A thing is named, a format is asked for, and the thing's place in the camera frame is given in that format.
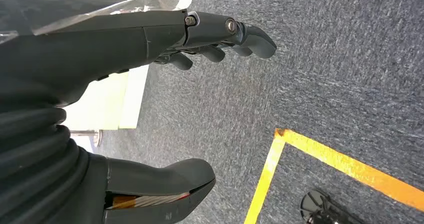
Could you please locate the dark grey carpet rug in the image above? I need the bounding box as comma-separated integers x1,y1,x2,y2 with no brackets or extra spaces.
96,0,424,224

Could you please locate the yellow floor tape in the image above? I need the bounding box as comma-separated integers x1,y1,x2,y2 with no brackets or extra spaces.
244,128,424,224

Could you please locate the chrome furniture foot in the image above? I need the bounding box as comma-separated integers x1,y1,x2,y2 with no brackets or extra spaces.
71,130,104,148

